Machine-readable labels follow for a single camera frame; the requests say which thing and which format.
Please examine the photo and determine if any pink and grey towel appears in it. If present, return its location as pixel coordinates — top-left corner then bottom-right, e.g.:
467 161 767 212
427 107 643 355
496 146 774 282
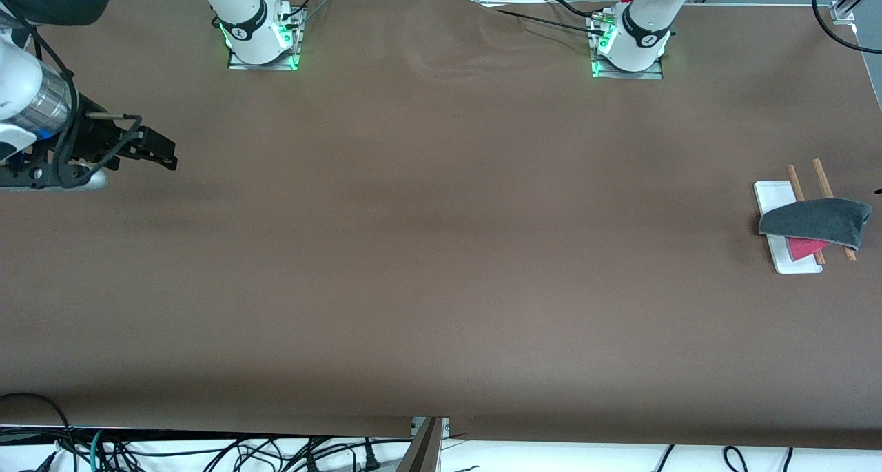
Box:
758 198 874 263

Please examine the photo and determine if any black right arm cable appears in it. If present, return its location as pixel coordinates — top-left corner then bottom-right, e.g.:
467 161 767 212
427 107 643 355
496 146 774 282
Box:
0 0 144 187

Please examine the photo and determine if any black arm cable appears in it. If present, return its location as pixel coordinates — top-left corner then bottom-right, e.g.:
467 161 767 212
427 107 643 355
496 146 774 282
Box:
0 0 144 187
811 0 882 54

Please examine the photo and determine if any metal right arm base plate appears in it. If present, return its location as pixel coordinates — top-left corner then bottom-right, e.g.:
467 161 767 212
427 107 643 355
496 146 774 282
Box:
227 5 305 72

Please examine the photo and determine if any black looped floor cable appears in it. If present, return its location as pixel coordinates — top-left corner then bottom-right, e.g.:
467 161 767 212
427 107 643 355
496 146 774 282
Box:
0 392 78 472

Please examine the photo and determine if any black floor cable bundle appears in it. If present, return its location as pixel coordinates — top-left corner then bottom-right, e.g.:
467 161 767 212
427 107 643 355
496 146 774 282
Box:
41 436 414 472

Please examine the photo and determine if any metal table edge bracket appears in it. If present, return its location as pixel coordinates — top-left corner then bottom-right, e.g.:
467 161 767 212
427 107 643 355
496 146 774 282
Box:
411 417 451 440

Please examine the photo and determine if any long black table cable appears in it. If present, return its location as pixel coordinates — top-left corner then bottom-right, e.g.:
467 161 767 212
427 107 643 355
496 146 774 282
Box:
475 0 611 39

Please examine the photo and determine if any white rack base plate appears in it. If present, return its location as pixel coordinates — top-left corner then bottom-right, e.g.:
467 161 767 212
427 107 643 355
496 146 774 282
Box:
753 181 823 275

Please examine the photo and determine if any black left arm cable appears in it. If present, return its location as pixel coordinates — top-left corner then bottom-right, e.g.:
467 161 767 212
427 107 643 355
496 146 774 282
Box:
811 0 882 54

